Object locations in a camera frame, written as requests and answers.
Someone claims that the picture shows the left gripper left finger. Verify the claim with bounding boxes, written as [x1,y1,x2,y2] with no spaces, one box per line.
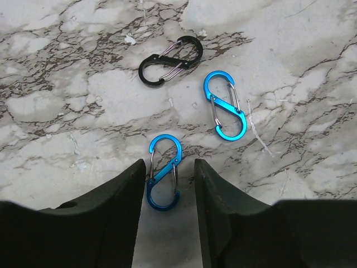
[1,159,146,267]

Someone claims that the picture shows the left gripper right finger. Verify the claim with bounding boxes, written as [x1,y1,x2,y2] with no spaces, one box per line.
[194,159,356,267]

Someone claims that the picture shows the blue s carabiner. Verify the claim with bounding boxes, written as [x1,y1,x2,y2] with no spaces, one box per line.
[146,134,182,211]
[203,70,248,141]

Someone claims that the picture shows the black S carabiner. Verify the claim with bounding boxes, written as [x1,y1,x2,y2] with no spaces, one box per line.
[138,36,204,88]

